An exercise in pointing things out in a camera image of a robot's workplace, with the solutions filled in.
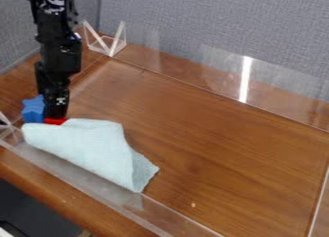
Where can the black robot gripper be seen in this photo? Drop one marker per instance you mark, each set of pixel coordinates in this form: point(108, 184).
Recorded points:
point(55, 18)

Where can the blue star foam block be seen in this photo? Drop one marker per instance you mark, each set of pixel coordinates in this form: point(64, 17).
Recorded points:
point(34, 109)

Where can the light blue cloth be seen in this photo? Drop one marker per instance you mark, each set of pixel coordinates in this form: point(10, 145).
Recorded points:
point(94, 144)

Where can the red block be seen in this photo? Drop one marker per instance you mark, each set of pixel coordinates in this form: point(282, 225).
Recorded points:
point(55, 121)

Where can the clear acrylic left bracket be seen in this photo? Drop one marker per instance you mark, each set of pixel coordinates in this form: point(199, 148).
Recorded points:
point(9, 128)

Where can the clear acrylic corner bracket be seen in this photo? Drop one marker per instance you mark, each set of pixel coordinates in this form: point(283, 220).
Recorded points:
point(110, 46)

